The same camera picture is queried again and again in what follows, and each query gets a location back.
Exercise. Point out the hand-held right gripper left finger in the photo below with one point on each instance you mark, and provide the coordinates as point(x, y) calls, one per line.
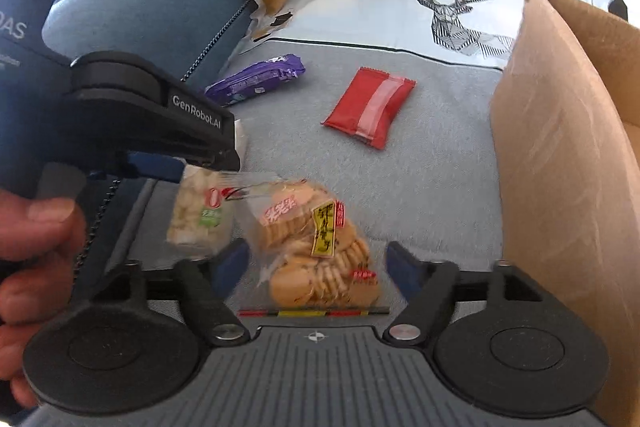
point(233, 263)

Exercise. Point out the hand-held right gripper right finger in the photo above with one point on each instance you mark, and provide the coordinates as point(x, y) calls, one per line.
point(400, 271)

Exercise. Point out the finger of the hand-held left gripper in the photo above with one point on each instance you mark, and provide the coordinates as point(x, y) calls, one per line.
point(155, 168)

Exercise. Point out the white snack packet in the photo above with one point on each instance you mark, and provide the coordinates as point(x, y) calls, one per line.
point(197, 212)

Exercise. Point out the round cracker bag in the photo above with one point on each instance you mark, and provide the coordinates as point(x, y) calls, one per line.
point(310, 257)

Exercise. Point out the brown cardboard box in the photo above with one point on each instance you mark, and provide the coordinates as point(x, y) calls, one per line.
point(565, 187)

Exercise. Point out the person's left hand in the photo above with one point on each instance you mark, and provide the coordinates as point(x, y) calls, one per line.
point(35, 257)

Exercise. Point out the purple snack packet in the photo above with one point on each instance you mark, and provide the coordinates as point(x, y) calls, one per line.
point(255, 77)

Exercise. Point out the red snack packet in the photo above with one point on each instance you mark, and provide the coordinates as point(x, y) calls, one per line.
point(370, 107)

